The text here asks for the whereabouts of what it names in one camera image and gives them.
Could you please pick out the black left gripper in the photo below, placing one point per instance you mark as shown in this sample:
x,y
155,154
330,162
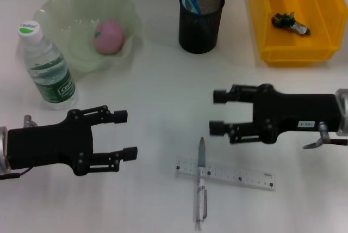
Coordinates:
x,y
49,146

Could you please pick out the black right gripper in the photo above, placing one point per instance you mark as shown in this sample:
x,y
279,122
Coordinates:
x,y
299,110

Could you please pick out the clear plastic ruler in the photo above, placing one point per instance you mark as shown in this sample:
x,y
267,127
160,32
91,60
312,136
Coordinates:
x,y
233,176

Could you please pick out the pink toy peach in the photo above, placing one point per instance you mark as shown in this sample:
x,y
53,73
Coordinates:
x,y
110,39

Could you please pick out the clear green-label water bottle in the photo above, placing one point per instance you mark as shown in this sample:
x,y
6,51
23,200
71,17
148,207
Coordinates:
x,y
46,61

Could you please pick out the green plastic wrapper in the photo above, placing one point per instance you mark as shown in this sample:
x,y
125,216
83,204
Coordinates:
x,y
285,20

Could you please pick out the blue scissors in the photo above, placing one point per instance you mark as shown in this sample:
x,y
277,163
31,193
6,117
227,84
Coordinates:
x,y
191,0

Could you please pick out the grey white pen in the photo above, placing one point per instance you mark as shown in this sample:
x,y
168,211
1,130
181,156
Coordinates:
x,y
200,189

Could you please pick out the black mesh pen holder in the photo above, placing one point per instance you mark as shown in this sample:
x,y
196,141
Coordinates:
x,y
201,31

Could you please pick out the translucent green fruit plate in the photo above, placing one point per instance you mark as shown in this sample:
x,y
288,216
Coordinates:
x,y
81,7

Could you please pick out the yellow plastic bin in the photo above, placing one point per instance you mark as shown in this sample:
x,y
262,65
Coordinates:
x,y
272,50

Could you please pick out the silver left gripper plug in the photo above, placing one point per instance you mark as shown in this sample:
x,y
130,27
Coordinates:
x,y
28,121

